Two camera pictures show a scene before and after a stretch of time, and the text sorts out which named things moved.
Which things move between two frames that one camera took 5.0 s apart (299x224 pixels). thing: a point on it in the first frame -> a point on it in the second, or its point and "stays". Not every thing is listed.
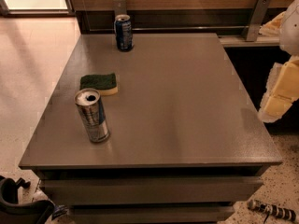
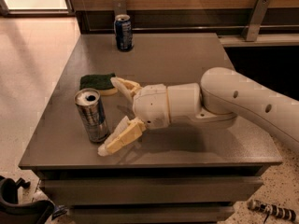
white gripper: x=291 y=28 -> x=151 y=105
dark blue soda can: x=123 y=33 stays
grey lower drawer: x=149 y=214 stays
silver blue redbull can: x=92 y=114 stays
